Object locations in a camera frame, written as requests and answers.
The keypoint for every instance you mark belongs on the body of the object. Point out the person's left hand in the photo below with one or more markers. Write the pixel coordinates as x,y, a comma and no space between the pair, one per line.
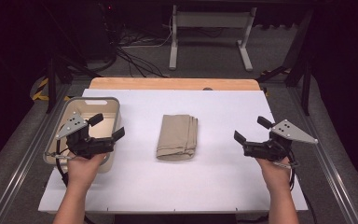
84,169

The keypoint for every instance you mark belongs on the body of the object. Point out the white board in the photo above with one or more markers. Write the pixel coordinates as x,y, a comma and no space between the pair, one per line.
174,186

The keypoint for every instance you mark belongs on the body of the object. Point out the beige plastic bin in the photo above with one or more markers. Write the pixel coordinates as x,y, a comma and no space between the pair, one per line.
76,107

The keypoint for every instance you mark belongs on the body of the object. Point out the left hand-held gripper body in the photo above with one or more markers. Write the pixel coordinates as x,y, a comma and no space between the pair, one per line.
84,144

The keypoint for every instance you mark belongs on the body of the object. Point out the person's right hand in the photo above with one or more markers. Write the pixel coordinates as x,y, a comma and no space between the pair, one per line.
273,175

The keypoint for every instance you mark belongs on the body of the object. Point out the black metal stand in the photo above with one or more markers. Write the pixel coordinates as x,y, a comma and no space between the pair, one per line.
51,84
306,90

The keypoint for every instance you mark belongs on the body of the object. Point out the aluminium rail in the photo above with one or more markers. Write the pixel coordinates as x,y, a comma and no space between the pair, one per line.
332,174
21,168

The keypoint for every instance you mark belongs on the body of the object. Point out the white metal stand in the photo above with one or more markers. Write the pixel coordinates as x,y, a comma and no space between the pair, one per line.
211,19

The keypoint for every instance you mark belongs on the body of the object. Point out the beige cloth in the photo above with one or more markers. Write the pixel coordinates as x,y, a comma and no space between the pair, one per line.
176,137

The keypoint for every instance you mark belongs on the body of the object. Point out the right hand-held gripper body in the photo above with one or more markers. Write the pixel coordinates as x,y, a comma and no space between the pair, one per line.
270,147

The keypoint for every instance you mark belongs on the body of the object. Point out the wooden table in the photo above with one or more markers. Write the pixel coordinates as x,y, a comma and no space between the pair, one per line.
167,84

